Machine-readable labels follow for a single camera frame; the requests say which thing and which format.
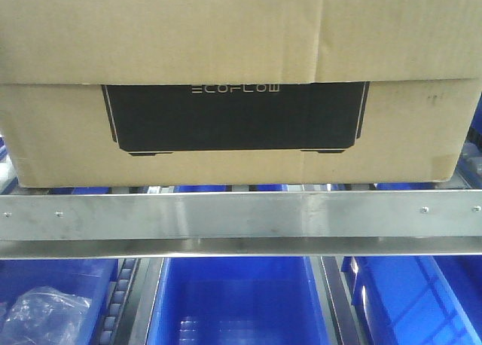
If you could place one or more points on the blue bin on lower shelf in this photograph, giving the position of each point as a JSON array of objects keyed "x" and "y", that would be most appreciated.
[{"x": 237, "y": 300}]

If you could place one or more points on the metal shelf front rail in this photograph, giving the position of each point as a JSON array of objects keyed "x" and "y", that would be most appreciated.
[{"x": 446, "y": 222}]

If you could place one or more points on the left lower roller track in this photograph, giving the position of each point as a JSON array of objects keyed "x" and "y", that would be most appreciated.
[{"x": 112, "y": 312}]

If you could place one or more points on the clear plastic bag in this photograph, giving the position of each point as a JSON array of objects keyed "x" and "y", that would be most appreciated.
[{"x": 45, "y": 315}]

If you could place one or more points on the left blue bin with bag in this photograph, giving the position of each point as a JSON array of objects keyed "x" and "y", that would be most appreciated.
[{"x": 88, "y": 278}]

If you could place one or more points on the right blue bin lower shelf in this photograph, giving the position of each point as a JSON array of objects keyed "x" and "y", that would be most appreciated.
[{"x": 419, "y": 299}]

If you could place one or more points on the roller track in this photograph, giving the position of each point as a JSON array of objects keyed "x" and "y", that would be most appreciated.
[
  {"x": 342, "y": 322},
  {"x": 112, "y": 312}
]

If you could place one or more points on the brown EcoFlow cardboard box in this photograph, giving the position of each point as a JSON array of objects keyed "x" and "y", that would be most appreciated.
[{"x": 194, "y": 92}]

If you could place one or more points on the right lower roller track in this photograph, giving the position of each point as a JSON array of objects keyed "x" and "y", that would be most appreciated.
[{"x": 342, "y": 322}]

